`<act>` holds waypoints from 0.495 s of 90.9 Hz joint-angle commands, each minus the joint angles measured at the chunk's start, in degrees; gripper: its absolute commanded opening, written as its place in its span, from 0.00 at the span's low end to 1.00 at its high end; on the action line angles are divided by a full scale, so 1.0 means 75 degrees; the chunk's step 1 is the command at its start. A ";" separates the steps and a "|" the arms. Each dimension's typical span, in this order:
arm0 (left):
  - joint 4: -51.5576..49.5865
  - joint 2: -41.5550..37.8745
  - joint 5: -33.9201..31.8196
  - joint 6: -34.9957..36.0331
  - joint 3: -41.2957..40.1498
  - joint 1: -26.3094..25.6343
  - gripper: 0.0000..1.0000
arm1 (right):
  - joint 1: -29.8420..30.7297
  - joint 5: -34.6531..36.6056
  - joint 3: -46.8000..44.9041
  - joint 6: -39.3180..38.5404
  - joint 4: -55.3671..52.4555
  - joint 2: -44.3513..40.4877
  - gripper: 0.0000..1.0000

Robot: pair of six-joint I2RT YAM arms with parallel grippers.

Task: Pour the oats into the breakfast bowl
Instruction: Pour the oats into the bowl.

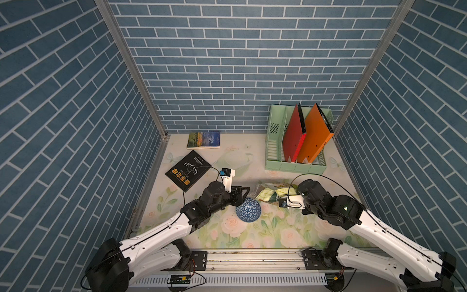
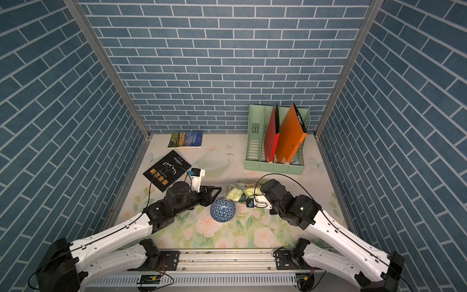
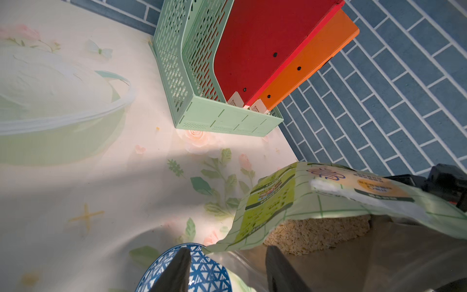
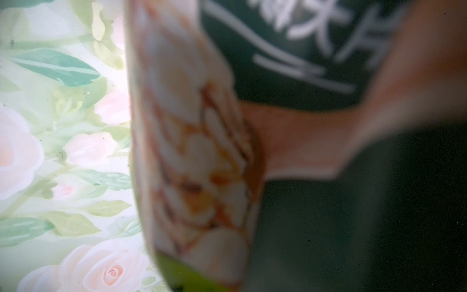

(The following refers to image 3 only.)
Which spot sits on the red folder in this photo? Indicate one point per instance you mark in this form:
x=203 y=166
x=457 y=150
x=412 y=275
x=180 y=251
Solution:
x=260 y=40

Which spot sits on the blue patterned ceramic bowl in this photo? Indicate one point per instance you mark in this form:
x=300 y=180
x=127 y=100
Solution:
x=205 y=274

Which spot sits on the mint green file rack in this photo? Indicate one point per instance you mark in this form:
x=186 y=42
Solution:
x=185 y=42

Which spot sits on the floral table mat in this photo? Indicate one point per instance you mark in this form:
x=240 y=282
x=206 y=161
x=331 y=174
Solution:
x=96 y=182

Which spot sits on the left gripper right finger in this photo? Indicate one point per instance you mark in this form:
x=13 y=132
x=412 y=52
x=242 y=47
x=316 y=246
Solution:
x=281 y=276

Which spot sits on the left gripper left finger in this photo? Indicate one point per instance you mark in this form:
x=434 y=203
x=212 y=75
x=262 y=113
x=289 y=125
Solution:
x=175 y=277

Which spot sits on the green oats bag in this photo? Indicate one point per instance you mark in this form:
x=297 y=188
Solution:
x=347 y=231

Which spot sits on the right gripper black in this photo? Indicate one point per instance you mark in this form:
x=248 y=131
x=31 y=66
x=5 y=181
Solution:
x=445 y=181

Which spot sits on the orange folder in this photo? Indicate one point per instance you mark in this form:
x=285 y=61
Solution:
x=331 y=39

